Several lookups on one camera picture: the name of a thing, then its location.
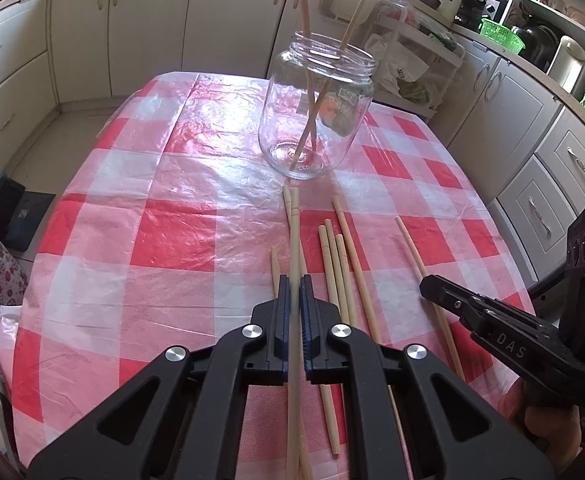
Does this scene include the white trolley cart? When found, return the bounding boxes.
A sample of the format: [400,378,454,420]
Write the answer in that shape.
[367,2,467,122]

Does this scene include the group of wooden chopsticks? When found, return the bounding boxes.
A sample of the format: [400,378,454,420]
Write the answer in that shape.
[270,185,466,480]

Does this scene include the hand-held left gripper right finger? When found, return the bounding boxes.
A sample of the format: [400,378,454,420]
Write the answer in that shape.
[299,274,556,480]

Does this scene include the white double-door base cabinets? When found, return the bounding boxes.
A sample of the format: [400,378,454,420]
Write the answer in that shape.
[47,0,388,106]

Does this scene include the pale bamboo chopstick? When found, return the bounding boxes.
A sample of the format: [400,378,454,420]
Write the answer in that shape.
[292,0,322,153]
[287,0,371,171]
[283,186,307,480]

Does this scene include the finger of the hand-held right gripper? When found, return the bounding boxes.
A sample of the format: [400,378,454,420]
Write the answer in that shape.
[419,274,488,333]

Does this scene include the green plastic basket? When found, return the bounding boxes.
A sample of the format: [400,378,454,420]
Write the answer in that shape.
[480,17,526,57]

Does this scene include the red white checked plastic tablecloth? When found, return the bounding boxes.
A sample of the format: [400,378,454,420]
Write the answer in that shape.
[0,71,538,480]

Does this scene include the black countertop oven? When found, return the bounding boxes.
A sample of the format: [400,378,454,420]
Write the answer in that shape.
[454,0,512,32]

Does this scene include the clear glass jar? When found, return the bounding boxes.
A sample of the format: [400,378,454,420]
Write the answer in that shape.
[257,30,376,180]

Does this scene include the black flat box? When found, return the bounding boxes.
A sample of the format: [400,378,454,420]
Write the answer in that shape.
[0,172,57,253]

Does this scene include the white plastic bag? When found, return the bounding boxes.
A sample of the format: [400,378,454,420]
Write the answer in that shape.
[371,34,444,103]

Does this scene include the white jug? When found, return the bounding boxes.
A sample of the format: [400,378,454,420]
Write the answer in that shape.
[437,0,464,24]

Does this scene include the white panelled base cabinets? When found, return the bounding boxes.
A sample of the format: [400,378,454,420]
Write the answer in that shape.
[437,35,585,281]

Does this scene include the black pot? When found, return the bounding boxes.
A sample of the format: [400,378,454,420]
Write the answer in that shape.
[510,22,561,69]

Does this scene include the person's right hand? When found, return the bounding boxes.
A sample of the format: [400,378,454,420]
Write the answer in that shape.
[497,379,585,462]

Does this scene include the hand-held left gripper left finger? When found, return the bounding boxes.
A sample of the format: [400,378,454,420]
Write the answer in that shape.
[26,275,293,480]

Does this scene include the white drawer base cabinet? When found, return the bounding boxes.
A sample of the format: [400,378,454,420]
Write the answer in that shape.
[0,0,59,161]

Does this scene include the white tall appliance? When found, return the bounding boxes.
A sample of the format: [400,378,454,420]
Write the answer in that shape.
[550,35,585,102]

